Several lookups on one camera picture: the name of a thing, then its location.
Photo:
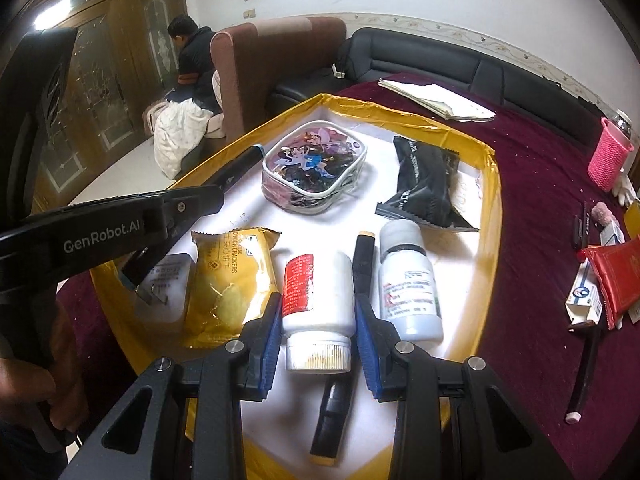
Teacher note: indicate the black pen white tip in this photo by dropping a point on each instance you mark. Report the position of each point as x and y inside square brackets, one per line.
[582, 380]

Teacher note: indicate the small blue white box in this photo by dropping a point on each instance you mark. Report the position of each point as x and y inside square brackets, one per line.
[612, 232]

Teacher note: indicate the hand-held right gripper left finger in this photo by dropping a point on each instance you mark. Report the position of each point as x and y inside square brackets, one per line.
[270, 345]

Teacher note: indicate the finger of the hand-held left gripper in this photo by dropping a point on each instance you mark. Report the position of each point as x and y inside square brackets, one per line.
[195, 205]
[145, 265]

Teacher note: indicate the wooden glass-panel door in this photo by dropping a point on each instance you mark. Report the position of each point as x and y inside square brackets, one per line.
[115, 60]

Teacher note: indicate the white cardboard tube box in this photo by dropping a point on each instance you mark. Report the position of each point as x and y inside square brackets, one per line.
[585, 295]

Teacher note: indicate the white bottle with grey label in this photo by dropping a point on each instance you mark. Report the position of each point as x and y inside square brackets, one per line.
[407, 290]

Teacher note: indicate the white quilted cloth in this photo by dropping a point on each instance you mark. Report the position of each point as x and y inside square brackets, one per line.
[180, 135]

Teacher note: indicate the black leather sofa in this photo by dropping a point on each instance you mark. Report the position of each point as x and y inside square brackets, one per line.
[425, 60]

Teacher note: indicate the pink fluffy pompom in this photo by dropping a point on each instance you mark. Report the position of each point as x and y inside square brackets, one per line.
[602, 212]

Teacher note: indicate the red foil packet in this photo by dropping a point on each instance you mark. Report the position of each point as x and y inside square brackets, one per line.
[615, 275]

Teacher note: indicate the white paper notebook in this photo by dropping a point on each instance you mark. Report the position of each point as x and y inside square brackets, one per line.
[435, 97]

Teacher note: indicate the brown armchair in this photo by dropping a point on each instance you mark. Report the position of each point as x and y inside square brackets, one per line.
[270, 70]

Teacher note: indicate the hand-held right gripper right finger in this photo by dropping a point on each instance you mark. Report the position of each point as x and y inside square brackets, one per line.
[367, 345]

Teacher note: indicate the white bottle with red label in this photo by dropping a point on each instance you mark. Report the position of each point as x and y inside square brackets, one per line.
[320, 300]

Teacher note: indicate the person's left hand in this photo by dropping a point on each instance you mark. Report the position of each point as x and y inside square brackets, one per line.
[70, 360]

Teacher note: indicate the yellow cracker packet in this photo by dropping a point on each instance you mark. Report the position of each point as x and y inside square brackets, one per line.
[230, 280]

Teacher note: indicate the black marker with teal cap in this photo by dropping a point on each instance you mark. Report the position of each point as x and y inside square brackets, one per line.
[240, 162]

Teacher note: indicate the bottle in pink knitted sleeve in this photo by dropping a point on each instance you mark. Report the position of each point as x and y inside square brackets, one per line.
[610, 155]

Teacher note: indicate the maroon velvet tablecloth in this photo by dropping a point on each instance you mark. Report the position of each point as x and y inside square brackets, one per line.
[530, 260]

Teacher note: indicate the white charger plug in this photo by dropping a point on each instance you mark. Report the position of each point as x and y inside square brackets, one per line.
[172, 280]

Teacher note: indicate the clear cartoon print pouch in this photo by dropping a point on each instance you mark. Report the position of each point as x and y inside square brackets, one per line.
[315, 165]

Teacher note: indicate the black snack packet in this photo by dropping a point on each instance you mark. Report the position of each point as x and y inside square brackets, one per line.
[425, 180]

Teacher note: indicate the black marker with beige cap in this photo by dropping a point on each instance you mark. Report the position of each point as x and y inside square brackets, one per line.
[362, 270]

